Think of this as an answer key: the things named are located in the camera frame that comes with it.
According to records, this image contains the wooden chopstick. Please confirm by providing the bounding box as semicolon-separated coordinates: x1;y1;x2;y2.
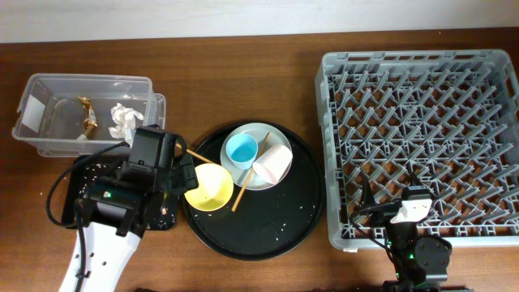
231;132;271;212
176;143;215;164

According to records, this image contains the white tissue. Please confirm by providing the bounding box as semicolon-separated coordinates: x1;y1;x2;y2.
109;103;144;144

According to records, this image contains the yellow bowl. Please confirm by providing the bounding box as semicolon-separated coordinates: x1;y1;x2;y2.
185;163;234;212

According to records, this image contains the gold candy wrapper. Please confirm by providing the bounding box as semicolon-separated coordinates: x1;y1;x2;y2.
77;97;98;140

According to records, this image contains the blue cup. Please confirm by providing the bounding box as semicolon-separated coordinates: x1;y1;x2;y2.
225;133;259;170

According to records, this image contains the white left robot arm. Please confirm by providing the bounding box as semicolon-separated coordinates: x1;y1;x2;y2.
60;126;199;291

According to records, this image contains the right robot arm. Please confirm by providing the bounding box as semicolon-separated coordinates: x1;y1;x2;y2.
350;174;453;292

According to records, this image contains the grey dishwasher rack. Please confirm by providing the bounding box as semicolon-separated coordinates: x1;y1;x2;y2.
315;49;518;251

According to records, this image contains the black rectangular tray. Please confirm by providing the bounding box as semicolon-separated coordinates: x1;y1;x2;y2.
61;156;182;236

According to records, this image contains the white plate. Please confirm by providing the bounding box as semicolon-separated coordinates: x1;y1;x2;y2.
220;122;292;187

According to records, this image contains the pink cup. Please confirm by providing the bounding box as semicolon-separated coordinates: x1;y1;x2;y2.
252;144;293;185

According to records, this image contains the clear plastic bin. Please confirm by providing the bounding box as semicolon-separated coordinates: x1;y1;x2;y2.
12;73;166;157

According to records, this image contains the round black tray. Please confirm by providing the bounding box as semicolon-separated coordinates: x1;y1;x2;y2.
181;122;326;260

